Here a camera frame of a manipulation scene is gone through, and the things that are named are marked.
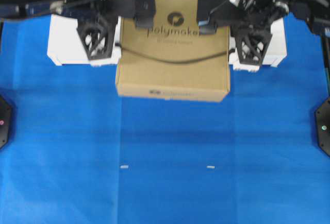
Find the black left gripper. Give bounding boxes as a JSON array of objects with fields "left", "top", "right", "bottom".
[{"left": 61, "top": 0, "right": 119, "bottom": 60}]

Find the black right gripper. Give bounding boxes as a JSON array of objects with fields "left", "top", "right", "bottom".
[{"left": 233, "top": 0, "right": 286, "bottom": 65}]

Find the brown Polymaker cardboard box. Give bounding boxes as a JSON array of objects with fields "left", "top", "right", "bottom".
[{"left": 115, "top": 0, "right": 230, "bottom": 102}]

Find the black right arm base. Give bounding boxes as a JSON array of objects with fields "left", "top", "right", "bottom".
[{"left": 315, "top": 97, "right": 330, "bottom": 157}]

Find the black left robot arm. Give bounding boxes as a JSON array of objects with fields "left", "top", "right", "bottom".
[{"left": 1, "top": 0, "right": 119, "bottom": 61}]

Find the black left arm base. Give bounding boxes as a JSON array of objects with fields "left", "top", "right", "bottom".
[{"left": 0, "top": 96, "right": 12, "bottom": 148}]

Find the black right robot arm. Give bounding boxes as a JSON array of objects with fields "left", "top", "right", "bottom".
[{"left": 231, "top": 0, "right": 329, "bottom": 66}]

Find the white stand platform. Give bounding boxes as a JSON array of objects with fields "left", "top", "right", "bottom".
[{"left": 47, "top": 0, "right": 287, "bottom": 67}]

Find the blue table mat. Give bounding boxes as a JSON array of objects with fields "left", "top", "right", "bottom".
[{"left": 1, "top": 16, "right": 329, "bottom": 223}]

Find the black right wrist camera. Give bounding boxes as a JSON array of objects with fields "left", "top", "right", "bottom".
[{"left": 196, "top": 0, "right": 228, "bottom": 35}]

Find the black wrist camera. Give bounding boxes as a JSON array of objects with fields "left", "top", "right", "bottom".
[
  {"left": 196, "top": 0, "right": 228, "bottom": 35},
  {"left": 113, "top": 0, "right": 157, "bottom": 28}
]

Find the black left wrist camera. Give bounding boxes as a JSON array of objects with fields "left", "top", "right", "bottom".
[{"left": 113, "top": 0, "right": 157, "bottom": 28}]

